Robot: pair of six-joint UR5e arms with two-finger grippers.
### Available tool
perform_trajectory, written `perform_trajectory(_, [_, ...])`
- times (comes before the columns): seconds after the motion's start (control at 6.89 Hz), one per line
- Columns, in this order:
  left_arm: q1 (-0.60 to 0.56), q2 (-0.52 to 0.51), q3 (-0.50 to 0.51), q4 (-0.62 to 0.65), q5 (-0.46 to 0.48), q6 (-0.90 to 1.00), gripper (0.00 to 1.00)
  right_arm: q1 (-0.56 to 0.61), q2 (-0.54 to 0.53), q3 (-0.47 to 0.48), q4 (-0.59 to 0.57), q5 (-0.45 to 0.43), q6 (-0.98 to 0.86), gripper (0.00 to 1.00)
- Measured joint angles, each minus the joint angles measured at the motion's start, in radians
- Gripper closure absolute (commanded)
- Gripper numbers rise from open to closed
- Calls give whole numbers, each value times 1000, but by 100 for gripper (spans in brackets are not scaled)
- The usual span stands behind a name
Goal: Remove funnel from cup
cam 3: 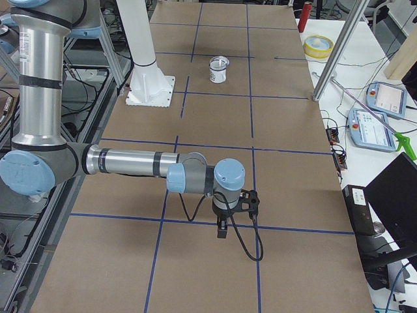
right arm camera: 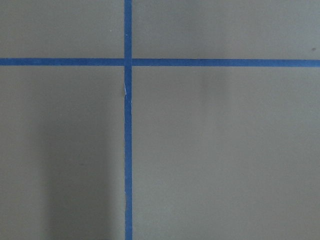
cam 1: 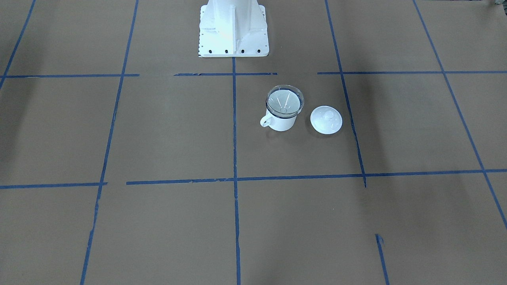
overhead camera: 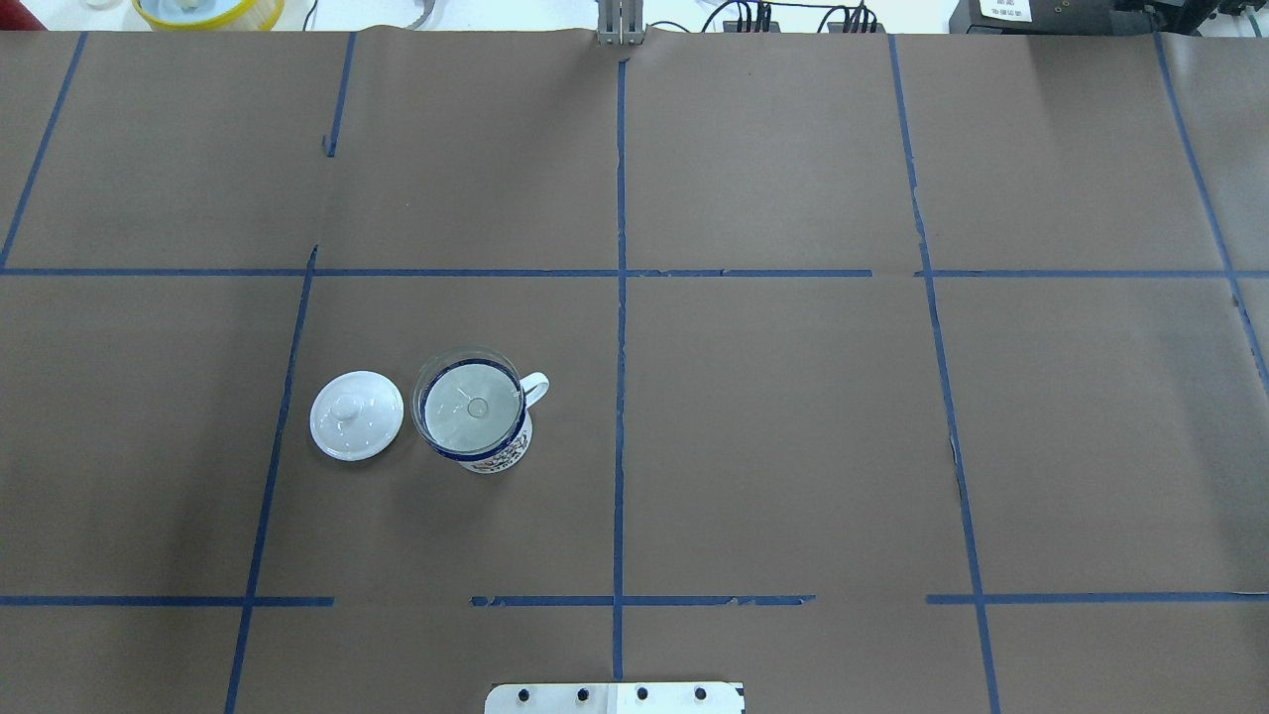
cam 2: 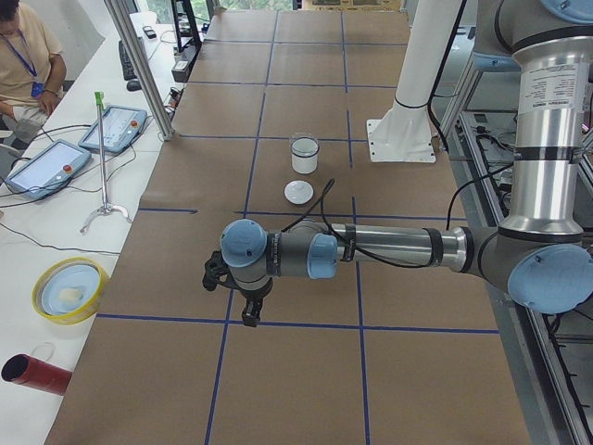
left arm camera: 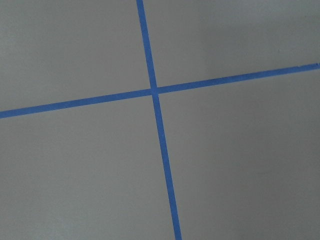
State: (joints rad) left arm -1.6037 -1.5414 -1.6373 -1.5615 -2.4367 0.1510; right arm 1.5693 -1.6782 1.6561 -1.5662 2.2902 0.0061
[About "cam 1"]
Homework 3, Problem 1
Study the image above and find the white enamel mug blue rim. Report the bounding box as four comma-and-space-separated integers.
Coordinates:
259, 109, 297, 132

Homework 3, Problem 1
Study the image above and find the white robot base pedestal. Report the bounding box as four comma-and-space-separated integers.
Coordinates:
198, 0, 270, 58

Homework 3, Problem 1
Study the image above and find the white mug lid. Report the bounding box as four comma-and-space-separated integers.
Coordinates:
310, 105, 343, 135

